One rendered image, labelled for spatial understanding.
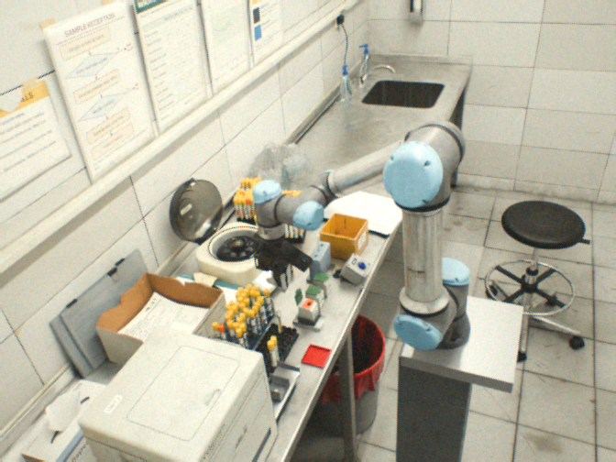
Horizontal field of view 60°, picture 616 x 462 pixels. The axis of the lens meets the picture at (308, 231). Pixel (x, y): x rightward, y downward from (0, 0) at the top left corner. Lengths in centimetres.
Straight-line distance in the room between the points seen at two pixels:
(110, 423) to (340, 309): 80
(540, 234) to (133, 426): 183
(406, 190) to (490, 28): 259
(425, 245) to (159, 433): 65
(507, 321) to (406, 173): 70
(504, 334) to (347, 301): 47
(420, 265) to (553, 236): 132
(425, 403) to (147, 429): 86
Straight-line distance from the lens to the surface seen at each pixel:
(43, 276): 153
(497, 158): 388
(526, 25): 356
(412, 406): 170
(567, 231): 250
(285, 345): 155
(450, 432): 174
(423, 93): 337
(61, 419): 151
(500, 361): 151
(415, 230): 114
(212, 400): 112
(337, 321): 164
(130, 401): 117
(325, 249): 174
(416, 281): 123
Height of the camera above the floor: 203
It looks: 35 degrees down
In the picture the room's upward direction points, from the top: 6 degrees counter-clockwise
